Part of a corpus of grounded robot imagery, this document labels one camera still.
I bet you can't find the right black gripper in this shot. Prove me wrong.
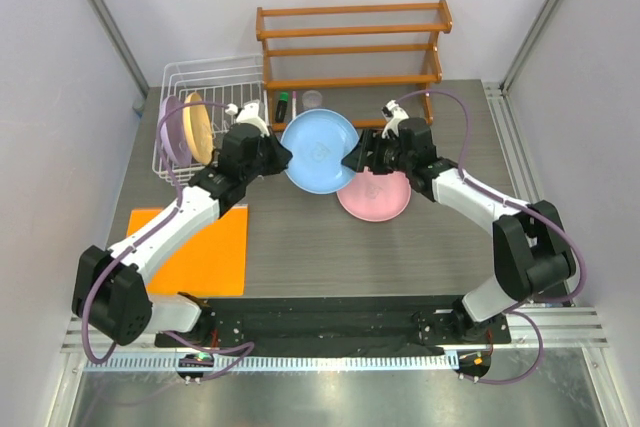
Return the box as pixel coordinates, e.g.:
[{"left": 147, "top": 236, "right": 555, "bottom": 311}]
[{"left": 342, "top": 128, "right": 413, "bottom": 175}]

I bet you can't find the pink plate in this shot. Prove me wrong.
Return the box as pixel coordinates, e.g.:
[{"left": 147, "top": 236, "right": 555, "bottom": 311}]
[{"left": 337, "top": 170, "right": 412, "bottom": 222}]

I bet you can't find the blue plate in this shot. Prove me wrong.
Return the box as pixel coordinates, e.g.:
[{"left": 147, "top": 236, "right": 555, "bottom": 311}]
[{"left": 281, "top": 109, "right": 359, "bottom": 195}]

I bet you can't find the yellow plate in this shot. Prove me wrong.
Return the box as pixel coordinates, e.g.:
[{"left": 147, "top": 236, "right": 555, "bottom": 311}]
[{"left": 182, "top": 92, "right": 214, "bottom": 165}]

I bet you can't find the purple plate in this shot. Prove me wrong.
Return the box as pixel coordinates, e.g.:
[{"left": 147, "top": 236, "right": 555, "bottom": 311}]
[{"left": 158, "top": 95, "right": 192, "bottom": 168}]

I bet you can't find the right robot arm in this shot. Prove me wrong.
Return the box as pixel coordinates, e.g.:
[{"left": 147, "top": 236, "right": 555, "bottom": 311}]
[{"left": 342, "top": 117, "right": 576, "bottom": 342}]

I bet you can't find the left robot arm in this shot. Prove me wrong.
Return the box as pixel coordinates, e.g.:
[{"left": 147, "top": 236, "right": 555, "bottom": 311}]
[{"left": 72, "top": 123, "right": 293, "bottom": 346}]

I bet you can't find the wooden tiered shelf rack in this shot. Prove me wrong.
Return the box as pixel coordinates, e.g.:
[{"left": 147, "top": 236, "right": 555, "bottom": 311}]
[{"left": 255, "top": 0, "right": 453, "bottom": 132}]

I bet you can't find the green black highlighter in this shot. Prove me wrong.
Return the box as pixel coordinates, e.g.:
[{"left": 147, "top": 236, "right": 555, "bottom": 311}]
[{"left": 275, "top": 92, "right": 289, "bottom": 123}]

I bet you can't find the pink white marker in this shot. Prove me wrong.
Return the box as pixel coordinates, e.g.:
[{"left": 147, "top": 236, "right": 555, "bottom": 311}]
[{"left": 291, "top": 91, "right": 297, "bottom": 120}]

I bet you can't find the clear plastic cup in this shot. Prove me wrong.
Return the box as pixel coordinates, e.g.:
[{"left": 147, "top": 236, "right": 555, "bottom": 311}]
[{"left": 302, "top": 90, "right": 323, "bottom": 111}]

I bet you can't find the orange mat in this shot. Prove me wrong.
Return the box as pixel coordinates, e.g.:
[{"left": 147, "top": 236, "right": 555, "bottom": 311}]
[{"left": 146, "top": 205, "right": 249, "bottom": 298}]

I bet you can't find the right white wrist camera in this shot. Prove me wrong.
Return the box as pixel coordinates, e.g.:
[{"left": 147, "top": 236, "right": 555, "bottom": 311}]
[{"left": 381, "top": 100, "right": 409, "bottom": 139}]

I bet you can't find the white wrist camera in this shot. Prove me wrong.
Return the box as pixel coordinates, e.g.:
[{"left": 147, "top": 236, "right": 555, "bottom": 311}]
[
  {"left": 225, "top": 100, "right": 270, "bottom": 136},
  {"left": 381, "top": 100, "right": 409, "bottom": 139}
]

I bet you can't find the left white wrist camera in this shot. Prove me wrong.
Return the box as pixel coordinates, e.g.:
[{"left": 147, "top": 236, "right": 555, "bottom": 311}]
[{"left": 225, "top": 100, "right": 270, "bottom": 136}]

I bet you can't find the white wire dish rack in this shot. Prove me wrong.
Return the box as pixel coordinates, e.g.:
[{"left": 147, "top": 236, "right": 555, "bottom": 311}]
[{"left": 151, "top": 52, "right": 270, "bottom": 185}]

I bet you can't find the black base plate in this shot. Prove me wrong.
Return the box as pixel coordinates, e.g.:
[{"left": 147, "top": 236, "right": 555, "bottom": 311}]
[{"left": 183, "top": 295, "right": 515, "bottom": 358}]

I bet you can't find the white slotted cable duct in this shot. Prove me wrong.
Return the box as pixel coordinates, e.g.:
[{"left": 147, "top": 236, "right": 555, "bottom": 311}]
[{"left": 84, "top": 351, "right": 459, "bottom": 374}]

